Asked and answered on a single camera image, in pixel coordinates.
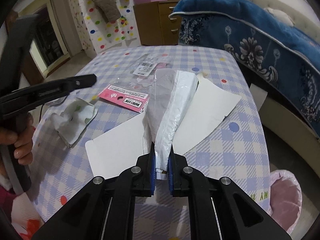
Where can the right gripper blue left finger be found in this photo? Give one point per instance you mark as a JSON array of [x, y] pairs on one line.
[[103, 208]]

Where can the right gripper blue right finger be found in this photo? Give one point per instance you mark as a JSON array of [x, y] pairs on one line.
[[219, 208]]

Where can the white tissue wrapper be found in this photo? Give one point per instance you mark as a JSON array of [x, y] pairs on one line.
[[71, 123]]

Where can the white cardboard sheet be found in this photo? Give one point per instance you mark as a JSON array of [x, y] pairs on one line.
[[119, 148]]

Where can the pink product label card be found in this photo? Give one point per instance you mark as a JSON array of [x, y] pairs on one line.
[[129, 99]]

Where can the white plastic mailer bag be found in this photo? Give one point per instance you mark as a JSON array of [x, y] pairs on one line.
[[171, 94]]

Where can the pink lined trash bin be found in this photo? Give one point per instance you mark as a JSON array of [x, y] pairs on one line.
[[285, 199]]

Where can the person left hand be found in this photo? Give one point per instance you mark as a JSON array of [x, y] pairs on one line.
[[23, 142]]

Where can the checkered tablecloth table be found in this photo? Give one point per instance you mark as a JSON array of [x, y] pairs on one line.
[[235, 149]]

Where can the polka dot white cabinet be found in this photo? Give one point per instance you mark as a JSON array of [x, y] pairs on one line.
[[97, 34]]

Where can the barcode tag clear packet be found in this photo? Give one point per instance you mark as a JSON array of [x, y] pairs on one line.
[[144, 68]]

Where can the brown wooden drawer cabinet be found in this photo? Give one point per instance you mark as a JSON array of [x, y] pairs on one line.
[[155, 28]]

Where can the blue floral bed blanket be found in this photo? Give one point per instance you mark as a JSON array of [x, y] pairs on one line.
[[222, 24]]

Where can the white pillow on bed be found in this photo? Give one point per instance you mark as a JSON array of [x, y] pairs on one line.
[[280, 16]]

